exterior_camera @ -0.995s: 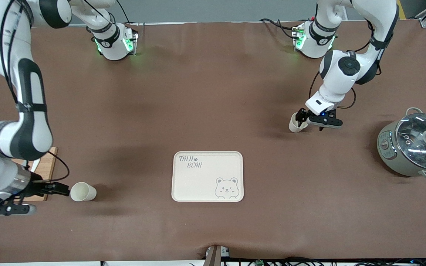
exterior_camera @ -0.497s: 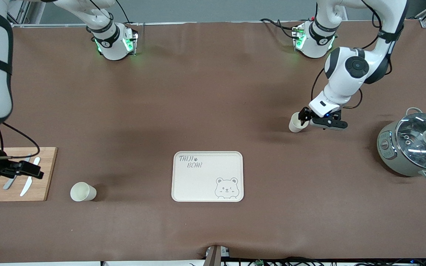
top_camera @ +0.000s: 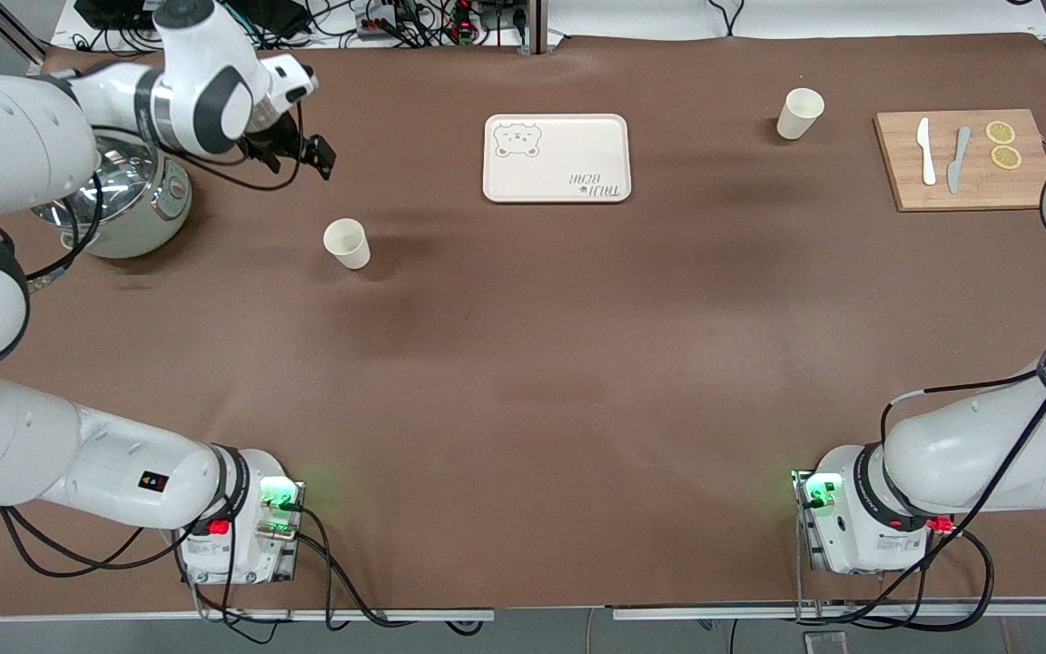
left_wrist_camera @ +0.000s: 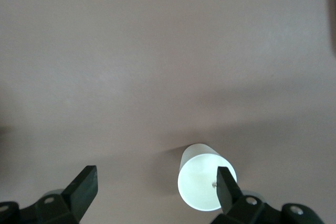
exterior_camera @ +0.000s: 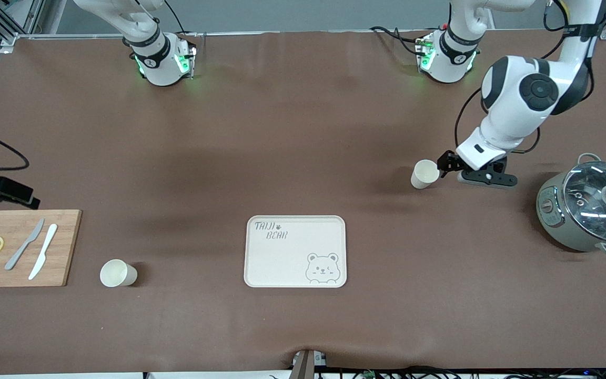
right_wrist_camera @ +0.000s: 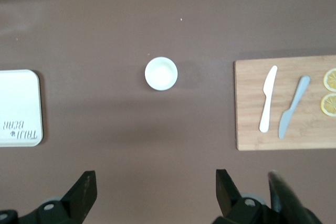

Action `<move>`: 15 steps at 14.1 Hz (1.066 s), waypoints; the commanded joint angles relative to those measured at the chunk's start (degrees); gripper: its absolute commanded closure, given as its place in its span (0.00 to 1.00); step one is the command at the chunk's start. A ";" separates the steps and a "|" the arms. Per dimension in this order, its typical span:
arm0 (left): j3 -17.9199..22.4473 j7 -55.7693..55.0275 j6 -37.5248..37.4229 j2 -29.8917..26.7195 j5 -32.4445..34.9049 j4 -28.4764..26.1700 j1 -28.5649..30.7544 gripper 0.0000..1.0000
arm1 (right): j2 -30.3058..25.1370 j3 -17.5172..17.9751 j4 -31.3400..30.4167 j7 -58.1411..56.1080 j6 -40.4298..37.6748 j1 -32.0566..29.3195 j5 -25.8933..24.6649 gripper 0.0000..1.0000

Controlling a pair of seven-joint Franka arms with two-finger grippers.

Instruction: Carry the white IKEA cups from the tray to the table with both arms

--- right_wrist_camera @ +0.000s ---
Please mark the white IKEA cup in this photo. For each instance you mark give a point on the white IKEA cup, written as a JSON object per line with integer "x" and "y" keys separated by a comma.
{"x": 161, "y": 73}

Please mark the grey plastic knife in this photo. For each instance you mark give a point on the grey plastic knife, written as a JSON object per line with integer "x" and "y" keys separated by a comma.
{"x": 294, "y": 106}

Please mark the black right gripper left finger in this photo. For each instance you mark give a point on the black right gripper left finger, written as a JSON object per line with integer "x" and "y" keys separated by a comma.
{"x": 76, "y": 197}

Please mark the white plastic knife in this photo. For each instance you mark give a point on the white plastic knife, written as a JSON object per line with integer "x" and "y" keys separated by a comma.
{"x": 267, "y": 95}

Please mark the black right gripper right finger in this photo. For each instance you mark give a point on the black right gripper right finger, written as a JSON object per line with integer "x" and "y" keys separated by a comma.
{"x": 236, "y": 208}

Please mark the beige bear print tray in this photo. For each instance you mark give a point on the beige bear print tray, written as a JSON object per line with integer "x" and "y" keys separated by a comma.
{"x": 18, "y": 103}

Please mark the brown table mat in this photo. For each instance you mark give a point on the brown table mat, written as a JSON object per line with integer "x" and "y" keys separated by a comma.
{"x": 157, "y": 129}

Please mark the lemon slice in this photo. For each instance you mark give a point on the lemon slice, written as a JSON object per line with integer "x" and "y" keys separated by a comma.
{"x": 331, "y": 79}
{"x": 328, "y": 104}

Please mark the bamboo cutting board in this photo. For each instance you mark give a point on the bamboo cutting board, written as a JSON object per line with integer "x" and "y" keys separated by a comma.
{"x": 252, "y": 129}

